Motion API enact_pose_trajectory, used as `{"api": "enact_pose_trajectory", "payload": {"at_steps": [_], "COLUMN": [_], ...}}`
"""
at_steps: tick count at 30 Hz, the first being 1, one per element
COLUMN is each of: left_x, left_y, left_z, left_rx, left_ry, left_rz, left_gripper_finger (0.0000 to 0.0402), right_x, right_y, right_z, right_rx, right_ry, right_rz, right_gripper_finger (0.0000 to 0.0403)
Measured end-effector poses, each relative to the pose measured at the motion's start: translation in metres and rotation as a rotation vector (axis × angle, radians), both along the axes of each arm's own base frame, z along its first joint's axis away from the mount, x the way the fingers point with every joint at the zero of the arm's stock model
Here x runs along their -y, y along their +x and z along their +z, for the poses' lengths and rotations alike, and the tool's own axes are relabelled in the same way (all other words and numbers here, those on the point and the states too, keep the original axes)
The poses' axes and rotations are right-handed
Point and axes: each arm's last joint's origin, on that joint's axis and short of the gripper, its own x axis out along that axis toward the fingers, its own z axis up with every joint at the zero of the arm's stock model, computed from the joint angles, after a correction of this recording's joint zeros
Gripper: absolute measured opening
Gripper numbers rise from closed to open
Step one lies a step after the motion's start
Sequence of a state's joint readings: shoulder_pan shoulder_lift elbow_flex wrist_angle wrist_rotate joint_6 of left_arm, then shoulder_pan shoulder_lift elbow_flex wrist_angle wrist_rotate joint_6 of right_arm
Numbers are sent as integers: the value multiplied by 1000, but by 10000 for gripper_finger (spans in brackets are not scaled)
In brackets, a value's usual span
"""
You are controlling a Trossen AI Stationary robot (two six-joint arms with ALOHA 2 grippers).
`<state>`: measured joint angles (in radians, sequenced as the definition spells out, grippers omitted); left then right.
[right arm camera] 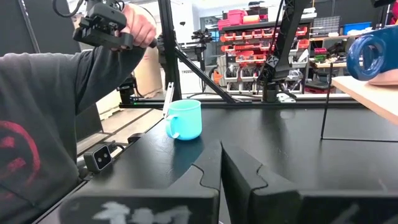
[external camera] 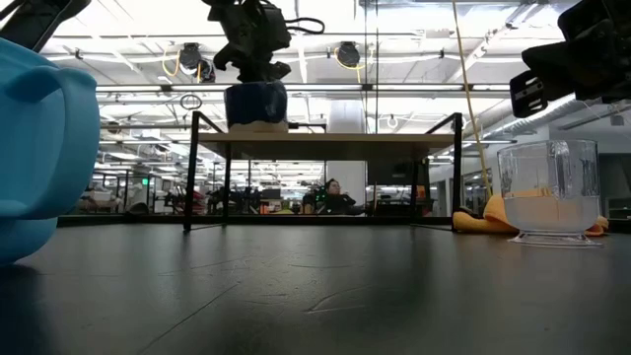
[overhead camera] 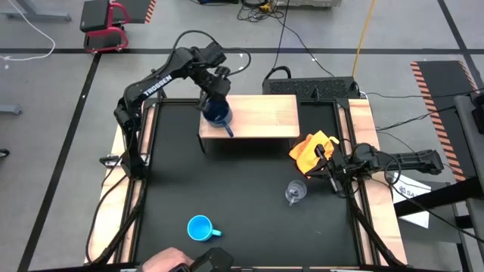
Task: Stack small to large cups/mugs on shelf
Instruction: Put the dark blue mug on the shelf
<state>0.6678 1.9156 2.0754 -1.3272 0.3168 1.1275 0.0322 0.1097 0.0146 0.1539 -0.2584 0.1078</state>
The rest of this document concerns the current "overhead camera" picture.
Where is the red and black step cart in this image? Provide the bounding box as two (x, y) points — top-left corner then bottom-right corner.
(79, 0), (132, 54)

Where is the thin black floor cable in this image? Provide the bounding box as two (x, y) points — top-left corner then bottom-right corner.
(278, 17), (337, 79)

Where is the grey equipment box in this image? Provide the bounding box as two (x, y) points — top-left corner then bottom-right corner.
(275, 0), (343, 9)

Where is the thick black looped cable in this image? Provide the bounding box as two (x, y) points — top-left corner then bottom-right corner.
(262, 0), (292, 82)

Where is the black rig frame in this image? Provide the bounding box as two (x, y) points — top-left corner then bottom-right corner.
(85, 85), (408, 272)

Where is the grey metal foot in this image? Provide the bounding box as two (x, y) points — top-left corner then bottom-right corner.
(0, 104), (23, 116)

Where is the small hazard-striped black mat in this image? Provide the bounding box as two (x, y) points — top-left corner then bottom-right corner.
(123, 0), (157, 24)

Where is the tangled black cable bunch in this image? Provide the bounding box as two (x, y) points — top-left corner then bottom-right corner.
(237, 0), (285, 23)

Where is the orange cloth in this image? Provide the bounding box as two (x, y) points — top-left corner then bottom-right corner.
(288, 130), (340, 179)

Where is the wooden side board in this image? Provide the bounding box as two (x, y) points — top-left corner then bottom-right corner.
(347, 98), (408, 265)
(83, 98), (157, 264)

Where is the grey metal stand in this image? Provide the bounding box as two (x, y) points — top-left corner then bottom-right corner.
(453, 94), (484, 272)

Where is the white cable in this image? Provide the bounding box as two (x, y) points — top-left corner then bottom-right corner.
(0, 0), (57, 62)

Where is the black metal beam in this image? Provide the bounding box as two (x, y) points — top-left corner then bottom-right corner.
(392, 176), (484, 219)

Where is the black table cable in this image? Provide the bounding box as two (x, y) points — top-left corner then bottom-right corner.
(85, 175), (128, 262)

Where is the wooden shelf with black legs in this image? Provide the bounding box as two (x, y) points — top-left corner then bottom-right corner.
(198, 94), (301, 154)

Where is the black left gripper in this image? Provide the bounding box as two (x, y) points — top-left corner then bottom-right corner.
(195, 66), (232, 113)

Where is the yellow cable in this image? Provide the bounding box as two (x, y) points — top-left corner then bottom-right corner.
(351, 0), (377, 79)

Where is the black computer case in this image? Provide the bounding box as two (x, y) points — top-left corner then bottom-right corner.
(260, 76), (361, 100)

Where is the light blue mug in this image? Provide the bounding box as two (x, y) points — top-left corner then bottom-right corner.
(187, 215), (223, 242)

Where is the large hazard-striped black mat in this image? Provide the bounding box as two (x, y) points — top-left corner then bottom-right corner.
(411, 60), (481, 183)

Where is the black handheld device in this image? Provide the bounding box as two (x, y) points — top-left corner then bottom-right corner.
(188, 247), (235, 272)

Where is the grey table leg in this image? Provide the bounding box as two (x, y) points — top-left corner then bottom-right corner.
(0, 0), (72, 23)

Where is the dark blue mug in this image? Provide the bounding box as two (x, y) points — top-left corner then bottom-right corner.
(202, 96), (234, 138)

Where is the white printed sheet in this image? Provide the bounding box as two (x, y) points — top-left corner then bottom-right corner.
(391, 172), (433, 230)

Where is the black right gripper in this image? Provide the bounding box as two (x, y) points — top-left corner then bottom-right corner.
(306, 144), (358, 194)

